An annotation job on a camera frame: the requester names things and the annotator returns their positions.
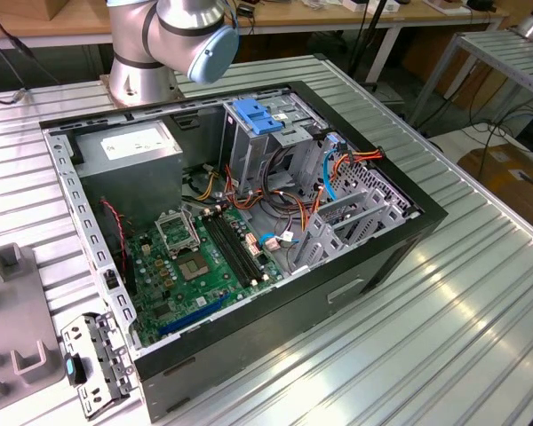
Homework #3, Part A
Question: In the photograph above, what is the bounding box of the pale blue data wire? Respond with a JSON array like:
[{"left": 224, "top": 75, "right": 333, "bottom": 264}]
[{"left": 322, "top": 132, "right": 347, "bottom": 203}]

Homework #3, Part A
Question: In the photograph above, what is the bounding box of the orange red yellow power wire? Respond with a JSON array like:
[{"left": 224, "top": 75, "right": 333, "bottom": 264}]
[{"left": 308, "top": 148, "right": 384, "bottom": 223}]

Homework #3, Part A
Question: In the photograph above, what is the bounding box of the metal disk bay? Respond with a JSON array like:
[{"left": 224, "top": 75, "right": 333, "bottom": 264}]
[{"left": 288, "top": 184, "right": 423, "bottom": 274}]

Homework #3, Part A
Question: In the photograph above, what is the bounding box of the black RAM slot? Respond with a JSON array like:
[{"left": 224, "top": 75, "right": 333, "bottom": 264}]
[
  {"left": 207, "top": 210, "right": 259, "bottom": 285},
  {"left": 212, "top": 209, "right": 265, "bottom": 282},
  {"left": 203, "top": 211, "right": 255, "bottom": 288},
  {"left": 218, "top": 207, "right": 270, "bottom": 280}
]

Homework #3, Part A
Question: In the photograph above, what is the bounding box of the grey metal drive cage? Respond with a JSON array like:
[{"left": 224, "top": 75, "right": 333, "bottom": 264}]
[{"left": 219, "top": 88, "right": 334, "bottom": 196}]

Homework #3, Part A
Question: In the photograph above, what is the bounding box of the metal socket cover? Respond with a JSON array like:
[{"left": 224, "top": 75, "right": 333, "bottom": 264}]
[{"left": 154, "top": 208, "right": 202, "bottom": 258}]

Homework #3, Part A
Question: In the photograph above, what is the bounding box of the CPU socket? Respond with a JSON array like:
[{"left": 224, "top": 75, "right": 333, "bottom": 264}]
[{"left": 176, "top": 252, "right": 212, "bottom": 283}]

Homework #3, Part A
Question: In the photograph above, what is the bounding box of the blue plastic drive latch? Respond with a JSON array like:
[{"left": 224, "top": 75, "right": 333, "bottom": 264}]
[{"left": 233, "top": 98, "right": 285, "bottom": 137}]

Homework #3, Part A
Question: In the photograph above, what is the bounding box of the green motherboard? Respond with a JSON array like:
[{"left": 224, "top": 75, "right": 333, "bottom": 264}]
[{"left": 123, "top": 202, "right": 286, "bottom": 350}]

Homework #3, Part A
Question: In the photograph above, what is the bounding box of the blue expansion slot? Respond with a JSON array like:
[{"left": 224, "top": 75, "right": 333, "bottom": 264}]
[{"left": 158, "top": 295, "right": 230, "bottom": 338}]

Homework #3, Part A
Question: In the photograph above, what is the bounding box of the grey power supply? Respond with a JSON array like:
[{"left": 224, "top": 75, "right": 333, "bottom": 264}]
[{"left": 73, "top": 120, "right": 186, "bottom": 223}]

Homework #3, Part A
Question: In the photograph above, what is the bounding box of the black PC case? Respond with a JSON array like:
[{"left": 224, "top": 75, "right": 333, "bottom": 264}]
[{"left": 38, "top": 79, "right": 449, "bottom": 425}]

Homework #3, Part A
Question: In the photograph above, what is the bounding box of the black tripod stand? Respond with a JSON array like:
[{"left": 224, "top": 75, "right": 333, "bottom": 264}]
[{"left": 349, "top": 0, "right": 388, "bottom": 85}]

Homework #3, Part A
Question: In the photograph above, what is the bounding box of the brown cardboard box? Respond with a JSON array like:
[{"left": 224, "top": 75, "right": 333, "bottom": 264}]
[{"left": 403, "top": 43, "right": 512, "bottom": 107}]

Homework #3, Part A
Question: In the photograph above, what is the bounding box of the cardboard box with white label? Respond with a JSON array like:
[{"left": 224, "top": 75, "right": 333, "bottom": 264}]
[{"left": 459, "top": 144, "right": 533, "bottom": 223}]

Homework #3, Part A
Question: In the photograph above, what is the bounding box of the black clip with teal tab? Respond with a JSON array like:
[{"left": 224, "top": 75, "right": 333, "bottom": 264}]
[{"left": 64, "top": 352, "right": 90, "bottom": 387}]

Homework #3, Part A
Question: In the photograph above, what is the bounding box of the grey parts rack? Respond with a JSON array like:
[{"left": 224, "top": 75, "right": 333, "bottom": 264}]
[{"left": 0, "top": 242, "right": 68, "bottom": 426}]

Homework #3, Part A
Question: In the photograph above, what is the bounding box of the metal slat side table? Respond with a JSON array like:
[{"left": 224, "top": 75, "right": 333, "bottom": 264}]
[{"left": 408, "top": 28, "right": 533, "bottom": 130}]

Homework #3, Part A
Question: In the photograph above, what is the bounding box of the black wire bundle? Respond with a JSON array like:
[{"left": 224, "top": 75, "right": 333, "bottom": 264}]
[{"left": 261, "top": 144, "right": 306, "bottom": 218}]

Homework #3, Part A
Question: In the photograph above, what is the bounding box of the short blue board wire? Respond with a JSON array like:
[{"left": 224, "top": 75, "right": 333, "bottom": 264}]
[{"left": 257, "top": 231, "right": 301, "bottom": 249}]

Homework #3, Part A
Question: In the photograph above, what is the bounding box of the orange yellow wire bundle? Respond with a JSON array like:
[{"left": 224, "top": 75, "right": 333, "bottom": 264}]
[{"left": 181, "top": 162, "right": 267, "bottom": 209}]

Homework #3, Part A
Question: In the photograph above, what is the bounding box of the red black twisted wire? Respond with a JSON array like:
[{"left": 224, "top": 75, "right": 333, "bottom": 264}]
[{"left": 99, "top": 198, "right": 131, "bottom": 272}]

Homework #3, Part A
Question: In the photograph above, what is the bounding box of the wooden desk with white frame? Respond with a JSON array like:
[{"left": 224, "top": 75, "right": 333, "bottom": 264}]
[{"left": 0, "top": 0, "right": 512, "bottom": 85}]

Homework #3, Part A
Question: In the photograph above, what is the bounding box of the metal slot bracket retainer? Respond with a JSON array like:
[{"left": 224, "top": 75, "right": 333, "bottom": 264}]
[{"left": 60, "top": 310, "right": 139, "bottom": 422}]

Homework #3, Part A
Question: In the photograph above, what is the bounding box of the cable with metal plug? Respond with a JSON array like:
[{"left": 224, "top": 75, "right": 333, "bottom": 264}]
[{"left": 0, "top": 17, "right": 32, "bottom": 107}]

